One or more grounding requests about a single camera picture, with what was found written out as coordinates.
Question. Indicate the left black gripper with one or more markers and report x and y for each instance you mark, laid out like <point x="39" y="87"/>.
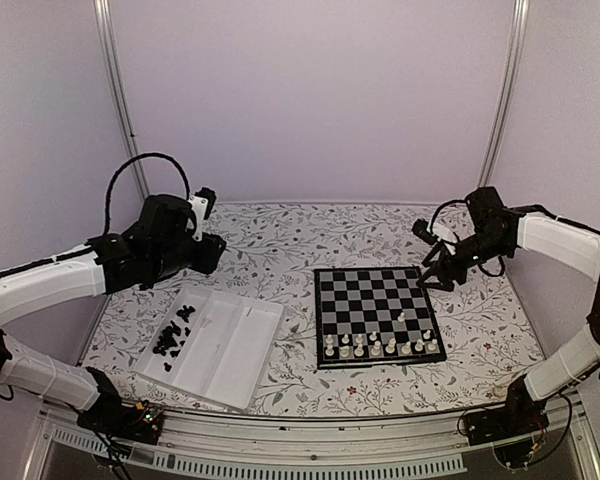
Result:
<point x="209" y="260"/>

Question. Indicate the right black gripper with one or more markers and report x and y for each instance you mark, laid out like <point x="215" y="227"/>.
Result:
<point x="441" y="270"/>

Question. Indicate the white chess king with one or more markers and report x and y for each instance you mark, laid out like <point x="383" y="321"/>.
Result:
<point x="376" y="349"/>

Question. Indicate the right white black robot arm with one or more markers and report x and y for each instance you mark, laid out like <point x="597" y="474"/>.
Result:
<point x="562" y="269"/>

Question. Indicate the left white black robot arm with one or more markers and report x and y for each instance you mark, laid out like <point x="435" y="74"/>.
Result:
<point x="89" y="270"/>

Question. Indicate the black silver chess board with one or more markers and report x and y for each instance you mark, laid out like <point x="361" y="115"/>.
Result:
<point x="362" y="300"/>

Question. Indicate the pile of black chess pieces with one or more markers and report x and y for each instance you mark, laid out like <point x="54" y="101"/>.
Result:
<point x="173" y="337"/>

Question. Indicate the floral patterned table mat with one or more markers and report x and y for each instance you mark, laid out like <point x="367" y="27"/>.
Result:
<point x="272" y="253"/>

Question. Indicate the white plastic compartment tray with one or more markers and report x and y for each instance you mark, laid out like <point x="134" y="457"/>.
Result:
<point x="227" y="351"/>

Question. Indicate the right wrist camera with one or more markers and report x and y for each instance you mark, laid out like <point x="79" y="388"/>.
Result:
<point x="432" y="234"/>

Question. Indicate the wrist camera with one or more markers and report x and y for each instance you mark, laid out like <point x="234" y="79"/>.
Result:
<point x="201" y="206"/>
<point x="432" y="234"/>

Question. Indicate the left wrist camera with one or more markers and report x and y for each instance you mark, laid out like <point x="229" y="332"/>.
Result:
<point x="201" y="206"/>

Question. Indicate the right aluminium frame post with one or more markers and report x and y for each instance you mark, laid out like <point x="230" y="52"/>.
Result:
<point x="512" y="63"/>

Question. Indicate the aluminium frame post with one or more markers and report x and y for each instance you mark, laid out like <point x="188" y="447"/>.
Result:
<point x="104" y="25"/>
<point x="512" y="63"/>

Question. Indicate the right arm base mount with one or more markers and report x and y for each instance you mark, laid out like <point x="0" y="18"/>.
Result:
<point x="505" y="425"/>

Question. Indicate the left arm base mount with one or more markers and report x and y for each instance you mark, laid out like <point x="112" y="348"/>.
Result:
<point x="141" y="422"/>

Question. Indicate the front aluminium rail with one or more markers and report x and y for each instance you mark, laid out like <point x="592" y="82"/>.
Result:
<point x="210" y="445"/>

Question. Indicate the left aluminium frame post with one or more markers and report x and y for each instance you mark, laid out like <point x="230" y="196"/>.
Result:
<point x="104" y="25"/>

